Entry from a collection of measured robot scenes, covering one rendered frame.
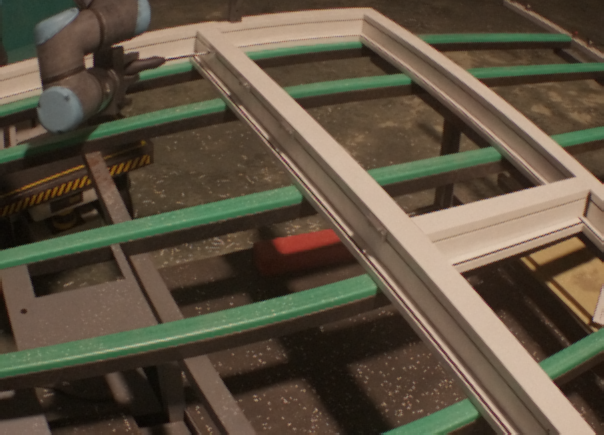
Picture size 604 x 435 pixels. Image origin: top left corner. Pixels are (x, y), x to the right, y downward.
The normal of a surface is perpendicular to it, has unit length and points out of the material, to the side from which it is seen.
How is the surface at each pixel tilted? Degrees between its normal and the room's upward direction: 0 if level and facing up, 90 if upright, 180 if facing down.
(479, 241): 90
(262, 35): 90
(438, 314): 90
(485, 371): 90
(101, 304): 0
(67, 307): 0
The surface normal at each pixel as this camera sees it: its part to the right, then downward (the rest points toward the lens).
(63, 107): -0.22, 0.45
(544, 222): 0.40, 0.51
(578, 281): 0.04, -0.84
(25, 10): 0.59, 0.46
